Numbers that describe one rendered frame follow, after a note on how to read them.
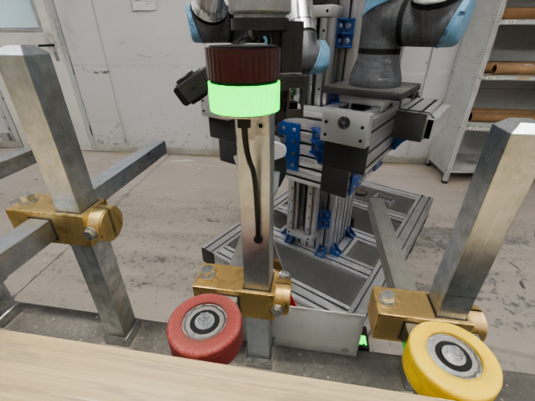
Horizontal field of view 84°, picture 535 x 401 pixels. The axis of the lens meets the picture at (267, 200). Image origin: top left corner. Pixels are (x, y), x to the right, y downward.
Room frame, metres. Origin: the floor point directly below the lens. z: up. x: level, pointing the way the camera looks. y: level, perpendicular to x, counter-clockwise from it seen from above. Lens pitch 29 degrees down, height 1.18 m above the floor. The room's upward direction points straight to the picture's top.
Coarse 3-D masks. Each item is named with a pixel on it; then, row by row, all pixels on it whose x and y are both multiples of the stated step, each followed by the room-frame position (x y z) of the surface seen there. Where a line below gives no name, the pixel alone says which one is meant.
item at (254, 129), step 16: (224, 48) 0.24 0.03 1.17; (240, 48) 0.24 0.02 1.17; (256, 48) 0.24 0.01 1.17; (272, 48) 0.25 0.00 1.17; (272, 80) 0.25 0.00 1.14; (240, 128) 0.29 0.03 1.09; (256, 128) 0.29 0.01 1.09; (256, 192) 0.28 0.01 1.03; (256, 208) 0.29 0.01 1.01; (256, 224) 0.29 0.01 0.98; (256, 240) 0.29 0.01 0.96
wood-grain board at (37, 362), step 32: (0, 352) 0.18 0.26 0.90; (32, 352) 0.18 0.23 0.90; (64, 352) 0.18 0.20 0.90; (96, 352) 0.18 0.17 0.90; (128, 352) 0.18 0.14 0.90; (0, 384) 0.15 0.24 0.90; (32, 384) 0.15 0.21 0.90; (64, 384) 0.15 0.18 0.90; (96, 384) 0.15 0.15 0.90; (128, 384) 0.15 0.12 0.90; (160, 384) 0.15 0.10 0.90; (192, 384) 0.15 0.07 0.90; (224, 384) 0.15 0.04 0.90; (256, 384) 0.15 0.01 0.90; (288, 384) 0.15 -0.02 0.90; (320, 384) 0.15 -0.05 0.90; (352, 384) 0.15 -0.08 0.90
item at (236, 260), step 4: (240, 236) 0.43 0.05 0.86; (240, 240) 0.42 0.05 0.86; (240, 244) 0.41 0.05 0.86; (236, 248) 0.40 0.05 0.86; (240, 248) 0.40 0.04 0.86; (236, 252) 0.39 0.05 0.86; (240, 252) 0.39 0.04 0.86; (232, 256) 0.38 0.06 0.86; (236, 256) 0.38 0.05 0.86; (240, 256) 0.38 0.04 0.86; (232, 260) 0.37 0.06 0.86; (236, 260) 0.37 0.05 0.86; (240, 260) 0.37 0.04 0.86; (232, 264) 0.36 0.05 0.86; (236, 264) 0.36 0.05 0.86; (240, 264) 0.36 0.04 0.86; (228, 296) 0.29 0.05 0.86; (232, 300) 0.28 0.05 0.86; (236, 300) 0.29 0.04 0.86; (236, 304) 0.28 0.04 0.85
